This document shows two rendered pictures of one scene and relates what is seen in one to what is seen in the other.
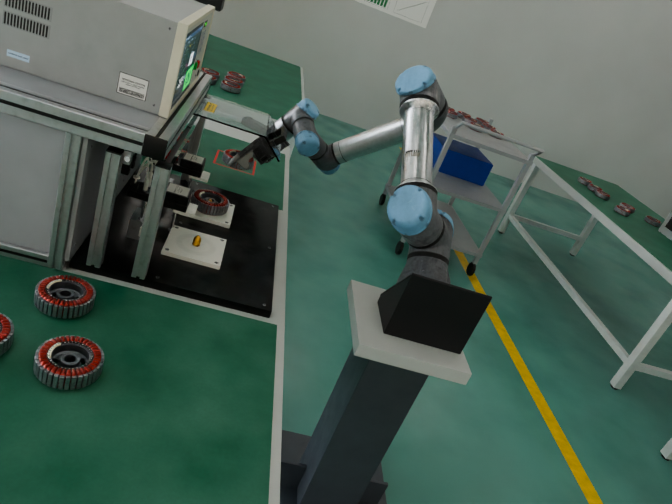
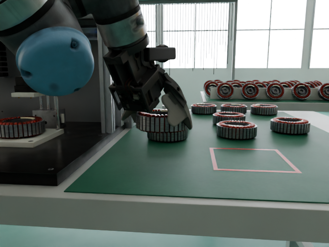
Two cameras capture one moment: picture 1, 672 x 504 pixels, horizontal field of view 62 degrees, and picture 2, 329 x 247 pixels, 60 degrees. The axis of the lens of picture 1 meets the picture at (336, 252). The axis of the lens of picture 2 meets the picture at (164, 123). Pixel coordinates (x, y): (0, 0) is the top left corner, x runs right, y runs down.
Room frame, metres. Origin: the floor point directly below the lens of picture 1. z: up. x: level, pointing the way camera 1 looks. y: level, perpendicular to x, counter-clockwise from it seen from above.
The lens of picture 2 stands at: (2.07, -0.11, 0.93)
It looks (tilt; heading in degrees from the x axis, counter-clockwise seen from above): 11 degrees down; 110
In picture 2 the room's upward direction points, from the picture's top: straight up
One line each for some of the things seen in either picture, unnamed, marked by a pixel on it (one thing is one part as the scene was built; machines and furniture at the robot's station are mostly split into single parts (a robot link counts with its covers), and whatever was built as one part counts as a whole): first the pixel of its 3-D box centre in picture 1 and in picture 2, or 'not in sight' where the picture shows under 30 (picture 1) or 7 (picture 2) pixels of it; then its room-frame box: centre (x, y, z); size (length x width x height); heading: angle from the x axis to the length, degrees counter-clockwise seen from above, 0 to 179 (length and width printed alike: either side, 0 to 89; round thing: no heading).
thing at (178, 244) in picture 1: (195, 246); not in sight; (1.27, 0.35, 0.78); 0.15 x 0.15 x 0.01; 14
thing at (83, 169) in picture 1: (119, 152); (28, 75); (1.33, 0.63, 0.92); 0.66 x 0.01 x 0.30; 14
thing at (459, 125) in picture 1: (449, 180); not in sight; (4.02, -0.57, 0.51); 1.01 x 0.60 x 1.01; 14
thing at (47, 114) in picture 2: not in sight; (49, 118); (1.48, 0.55, 0.80); 0.08 x 0.05 x 0.06; 14
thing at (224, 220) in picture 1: (208, 209); (20, 136); (1.51, 0.41, 0.78); 0.15 x 0.15 x 0.01; 14
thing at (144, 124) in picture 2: (238, 159); (162, 120); (1.86, 0.45, 0.83); 0.11 x 0.11 x 0.04
